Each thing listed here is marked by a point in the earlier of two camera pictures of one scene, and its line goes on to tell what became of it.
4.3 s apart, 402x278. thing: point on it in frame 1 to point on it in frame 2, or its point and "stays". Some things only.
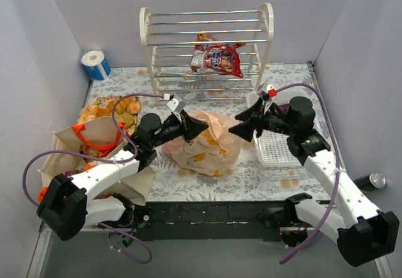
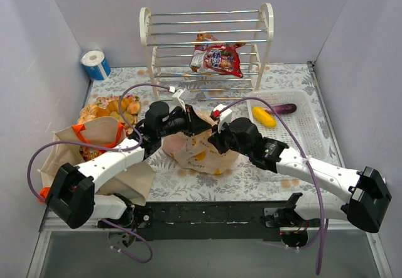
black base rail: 213,220 stays
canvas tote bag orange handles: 91,142 stays
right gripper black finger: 245,130 to 217,140
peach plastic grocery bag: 214,152 stays
